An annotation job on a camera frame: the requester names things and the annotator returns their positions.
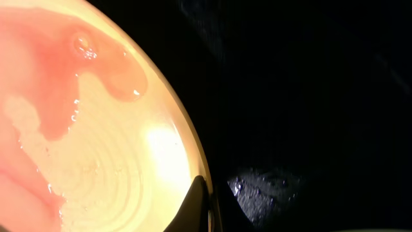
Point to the round black tray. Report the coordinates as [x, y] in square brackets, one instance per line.
[303, 107]

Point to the yellow plate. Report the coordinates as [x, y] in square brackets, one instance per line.
[93, 137]

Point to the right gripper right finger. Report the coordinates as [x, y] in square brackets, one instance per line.
[232, 217]

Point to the light green right plate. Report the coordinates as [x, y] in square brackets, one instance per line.
[375, 230]

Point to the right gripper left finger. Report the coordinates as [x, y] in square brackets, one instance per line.
[193, 214]

